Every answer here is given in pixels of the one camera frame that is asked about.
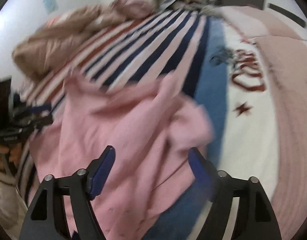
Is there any pink knit top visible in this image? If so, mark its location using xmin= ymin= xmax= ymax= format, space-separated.
xmin=30 ymin=73 xmax=214 ymax=239

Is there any person's left hand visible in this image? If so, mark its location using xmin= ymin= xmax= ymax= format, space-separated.
xmin=0 ymin=143 xmax=23 ymax=173

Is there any beige pink duvet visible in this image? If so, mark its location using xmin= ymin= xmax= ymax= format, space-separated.
xmin=12 ymin=0 xmax=153 ymax=82

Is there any striped cola bed blanket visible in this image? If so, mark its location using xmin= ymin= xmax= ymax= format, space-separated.
xmin=22 ymin=10 xmax=279 ymax=239

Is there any pink knitted near pillow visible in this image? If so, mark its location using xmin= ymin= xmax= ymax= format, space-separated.
xmin=256 ymin=36 xmax=307 ymax=239

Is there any pink far pillow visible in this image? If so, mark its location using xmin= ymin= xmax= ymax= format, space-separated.
xmin=220 ymin=6 xmax=307 ymax=40

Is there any white bed headboard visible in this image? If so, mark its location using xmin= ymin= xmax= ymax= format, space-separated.
xmin=264 ymin=0 xmax=307 ymax=40

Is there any blue wall poster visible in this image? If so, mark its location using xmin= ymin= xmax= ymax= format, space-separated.
xmin=43 ymin=0 xmax=58 ymax=15

